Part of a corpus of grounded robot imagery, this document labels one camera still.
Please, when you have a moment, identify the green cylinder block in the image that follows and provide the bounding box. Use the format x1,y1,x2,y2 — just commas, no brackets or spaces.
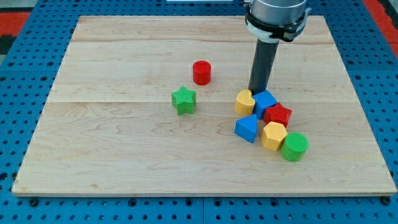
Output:
280,132,309,162

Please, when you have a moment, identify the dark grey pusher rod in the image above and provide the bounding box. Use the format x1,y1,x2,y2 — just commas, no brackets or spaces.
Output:
248,39,279,95

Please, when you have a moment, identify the red cylinder block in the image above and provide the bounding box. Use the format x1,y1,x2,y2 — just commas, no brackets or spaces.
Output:
192,60,211,85

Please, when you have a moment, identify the blue cube block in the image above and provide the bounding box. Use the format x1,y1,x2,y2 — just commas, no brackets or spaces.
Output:
253,90,277,119

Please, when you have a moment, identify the yellow hexagon block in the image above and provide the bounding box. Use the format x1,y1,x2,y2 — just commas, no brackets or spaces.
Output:
261,121,288,151

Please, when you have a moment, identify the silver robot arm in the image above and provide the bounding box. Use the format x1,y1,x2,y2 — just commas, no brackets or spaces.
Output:
244,0,311,44

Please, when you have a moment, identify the red star block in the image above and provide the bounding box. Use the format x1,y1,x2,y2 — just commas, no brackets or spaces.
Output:
262,103,293,128

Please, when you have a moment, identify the yellow heart block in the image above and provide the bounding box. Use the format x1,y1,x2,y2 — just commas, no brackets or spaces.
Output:
234,90,256,116

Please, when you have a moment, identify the light wooden board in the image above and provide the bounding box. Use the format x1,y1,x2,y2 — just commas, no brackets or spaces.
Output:
12,16,397,197

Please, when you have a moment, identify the green star block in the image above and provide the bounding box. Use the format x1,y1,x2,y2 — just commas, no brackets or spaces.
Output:
171,86,196,115

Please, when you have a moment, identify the blue triangle block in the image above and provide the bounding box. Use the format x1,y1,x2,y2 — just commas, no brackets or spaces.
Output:
234,114,257,143

